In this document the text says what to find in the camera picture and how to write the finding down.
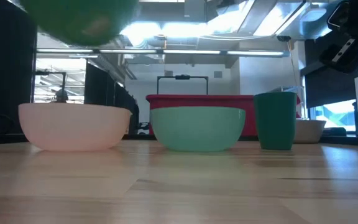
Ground cream white plastic bowl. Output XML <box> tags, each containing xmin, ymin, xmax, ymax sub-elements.
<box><xmin>293</xmin><ymin>119</ymin><xmax>327</xmax><ymax>144</ymax></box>

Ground mint teal plastic bowl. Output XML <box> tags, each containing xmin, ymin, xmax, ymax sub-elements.
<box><xmin>150</xmin><ymin>106</ymin><xmax>247</xmax><ymax>152</ymax></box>

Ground dark green plastic bowl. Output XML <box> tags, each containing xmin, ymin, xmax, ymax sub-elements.
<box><xmin>19</xmin><ymin>0</ymin><xmax>141</xmax><ymax>47</ymax></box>

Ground pale pink plastic bowl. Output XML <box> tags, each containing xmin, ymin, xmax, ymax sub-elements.
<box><xmin>17</xmin><ymin>103</ymin><xmax>133</xmax><ymax>152</ymax></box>

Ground black window blind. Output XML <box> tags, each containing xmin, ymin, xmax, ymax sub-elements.
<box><xmin>300</xmin><ymin>40</ymin><xmax>358</xmax><ymax>108</ymax></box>

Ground black flat device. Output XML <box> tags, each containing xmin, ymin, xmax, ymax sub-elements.
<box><xmin>320</xmin><ymin>126</ymin><xmax>348</xmax><ymax>137</ymax></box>

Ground dark green plastic cup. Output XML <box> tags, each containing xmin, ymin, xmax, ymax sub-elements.
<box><xmin>253</xmin><ymin>91</ymin><xmax>298</xmax><ymax>151</ymax></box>

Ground long ceiling light bar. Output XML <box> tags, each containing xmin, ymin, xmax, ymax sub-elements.
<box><xmin>35</xmin><ymin>48</ymin><xmax>290</xmax><ymax>58</ymax></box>

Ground red plastic bin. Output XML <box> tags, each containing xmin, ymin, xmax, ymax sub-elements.
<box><xmin>145</xmin><ymin>94</ymin><xmax>301</xmax><ymax>137</ymax></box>

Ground black cabinet row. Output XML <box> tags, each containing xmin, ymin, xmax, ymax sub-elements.
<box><xmin>84</xmin><ymin>60</ymin><xmax>140</xmax><ymax>135</ymax></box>

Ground black partition panel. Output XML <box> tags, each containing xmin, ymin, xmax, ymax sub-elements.
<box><xmin>0</xmin><ymin>0</ymin><xmax>38</xmax><ymax>134</ymax></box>

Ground yellow hanging cable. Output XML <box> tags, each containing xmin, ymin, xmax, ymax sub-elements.
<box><xmin>287</xmin><ymin>40</ymin><xmax>301</xmax><ymax>94</ymax></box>

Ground black metal handle frame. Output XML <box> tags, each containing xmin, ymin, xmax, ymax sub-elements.
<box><xmin>157</xmin><ymin>74</ymin><xmax>209</xmax><ymax>95</ymax></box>

